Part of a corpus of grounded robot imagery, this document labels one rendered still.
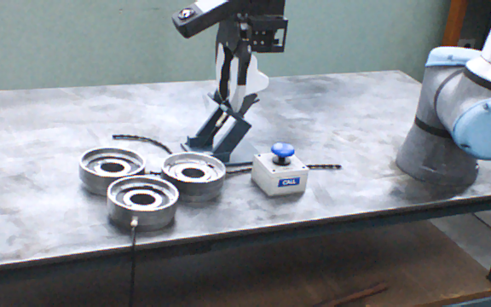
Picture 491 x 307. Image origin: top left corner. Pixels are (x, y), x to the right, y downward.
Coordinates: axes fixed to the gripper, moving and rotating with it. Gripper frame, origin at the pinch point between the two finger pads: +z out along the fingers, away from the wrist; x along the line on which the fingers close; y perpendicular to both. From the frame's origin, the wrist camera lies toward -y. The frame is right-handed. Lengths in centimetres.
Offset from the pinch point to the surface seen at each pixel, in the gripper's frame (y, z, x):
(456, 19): 172, 37, 148
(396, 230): 53, 41, 15
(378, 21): 143, 42, 161
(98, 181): -19.3, 13.5, 2.0
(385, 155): 37.5, 16.4, 5.5
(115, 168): -14.9, 14.6, 7.7
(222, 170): 1.0, 13.1, 0.8
